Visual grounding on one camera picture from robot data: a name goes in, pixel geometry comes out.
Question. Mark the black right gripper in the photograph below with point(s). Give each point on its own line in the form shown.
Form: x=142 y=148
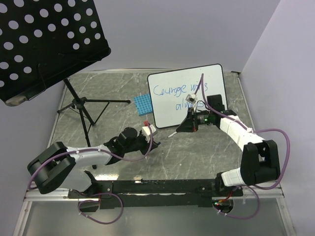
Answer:
x=187 y=125

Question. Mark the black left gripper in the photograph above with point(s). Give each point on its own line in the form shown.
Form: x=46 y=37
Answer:
x=147 y=144

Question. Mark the white whiteboard black frame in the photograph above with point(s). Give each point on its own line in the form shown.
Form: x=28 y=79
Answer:
x=168 y=91

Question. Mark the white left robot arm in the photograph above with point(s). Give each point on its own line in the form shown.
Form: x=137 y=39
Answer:
x=60 y=166

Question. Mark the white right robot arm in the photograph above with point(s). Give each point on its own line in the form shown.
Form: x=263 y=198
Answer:
x=260 y=159

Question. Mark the blue studded building plate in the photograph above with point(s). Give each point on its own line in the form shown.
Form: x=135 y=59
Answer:
x=143 y=104

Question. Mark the black tripod stand legs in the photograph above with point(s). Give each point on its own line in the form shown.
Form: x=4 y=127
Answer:
x=79 y=104

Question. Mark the black perforated music stand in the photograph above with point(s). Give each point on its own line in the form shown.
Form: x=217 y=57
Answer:
x=43 y=42

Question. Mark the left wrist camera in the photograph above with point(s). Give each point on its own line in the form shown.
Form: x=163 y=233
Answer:
x=148 y=130

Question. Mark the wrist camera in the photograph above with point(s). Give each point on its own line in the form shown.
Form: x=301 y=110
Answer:
x=148 y=130
x=192 y=99

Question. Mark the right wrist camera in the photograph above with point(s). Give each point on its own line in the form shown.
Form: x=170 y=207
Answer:
x=192 y=99

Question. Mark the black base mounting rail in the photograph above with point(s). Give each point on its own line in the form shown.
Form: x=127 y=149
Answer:
x=110 y=194

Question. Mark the aluminium extrusion frame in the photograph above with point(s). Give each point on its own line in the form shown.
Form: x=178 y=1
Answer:
x=61 y=194

